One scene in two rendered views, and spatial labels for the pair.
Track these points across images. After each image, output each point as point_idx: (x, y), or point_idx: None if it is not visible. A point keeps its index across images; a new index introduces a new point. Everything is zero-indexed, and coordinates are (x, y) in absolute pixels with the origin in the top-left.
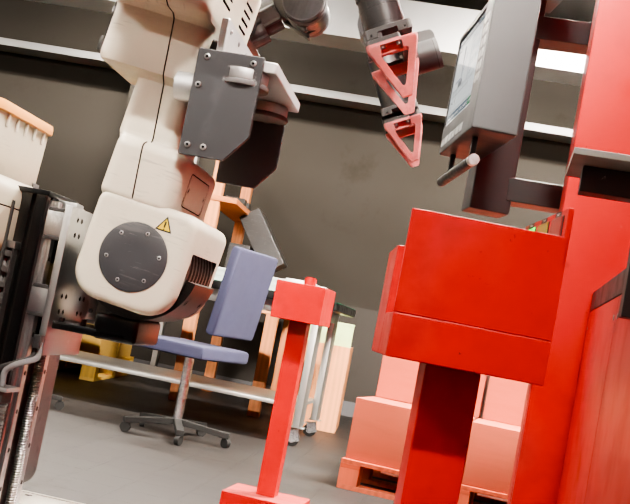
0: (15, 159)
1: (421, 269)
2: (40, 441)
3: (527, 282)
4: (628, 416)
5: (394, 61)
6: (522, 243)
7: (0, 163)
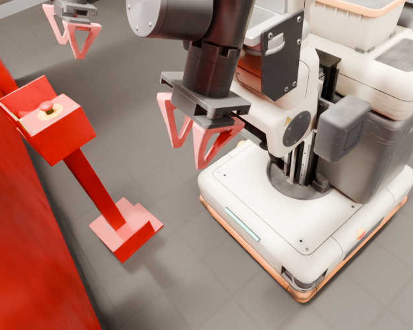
0: (331, 28)
1: (48, 93)
2: (360, 191)
3: (16, 109)
4: (12, 258)
5: (80, 18)
6: (12, 97)
7: (316, 29)
